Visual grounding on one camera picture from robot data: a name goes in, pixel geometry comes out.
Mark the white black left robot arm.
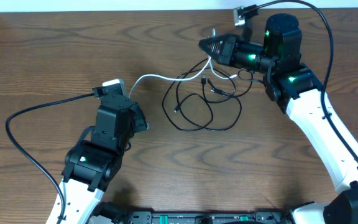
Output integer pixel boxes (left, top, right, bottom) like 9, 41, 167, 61
47, 93, 148, 223

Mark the black USB cable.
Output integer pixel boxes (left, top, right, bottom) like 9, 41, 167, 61
162, 58, 254, 133

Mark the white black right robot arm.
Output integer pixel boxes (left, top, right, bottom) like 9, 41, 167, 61
198, 9, 358, 223

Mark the white USB cable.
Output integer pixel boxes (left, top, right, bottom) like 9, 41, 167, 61
128, 28, 238, 99

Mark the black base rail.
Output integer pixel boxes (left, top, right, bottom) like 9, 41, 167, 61
91, 202, 295, 224

